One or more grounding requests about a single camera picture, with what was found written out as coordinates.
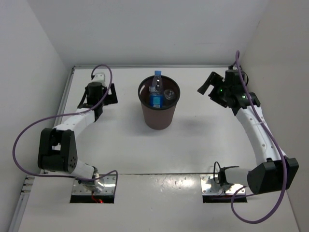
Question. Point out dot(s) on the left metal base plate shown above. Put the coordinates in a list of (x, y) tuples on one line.
[(104, 186)]

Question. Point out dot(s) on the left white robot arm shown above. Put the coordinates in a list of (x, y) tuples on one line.
[(57, 147)]

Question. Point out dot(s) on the metal base plate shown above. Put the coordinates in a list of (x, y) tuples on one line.
[(104, 186), (210, 187)]

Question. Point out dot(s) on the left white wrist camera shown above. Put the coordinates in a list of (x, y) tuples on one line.
[(100, 78)]

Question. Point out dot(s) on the brown plastic waste bin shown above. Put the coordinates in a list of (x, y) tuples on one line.
[(158, 118)]

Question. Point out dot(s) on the blue label water bottle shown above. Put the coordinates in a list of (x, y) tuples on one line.
[(156, 91)]

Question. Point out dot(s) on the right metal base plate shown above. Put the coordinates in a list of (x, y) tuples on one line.
[(210, 187)]

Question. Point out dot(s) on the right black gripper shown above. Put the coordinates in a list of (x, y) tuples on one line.
[(214, 79)]

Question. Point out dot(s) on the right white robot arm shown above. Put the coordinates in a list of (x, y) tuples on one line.
[(267, 177)]

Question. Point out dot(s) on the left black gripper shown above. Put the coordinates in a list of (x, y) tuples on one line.
[(110, 99)]

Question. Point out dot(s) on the clear bottle white label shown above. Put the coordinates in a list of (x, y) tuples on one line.
[(169, 95)]

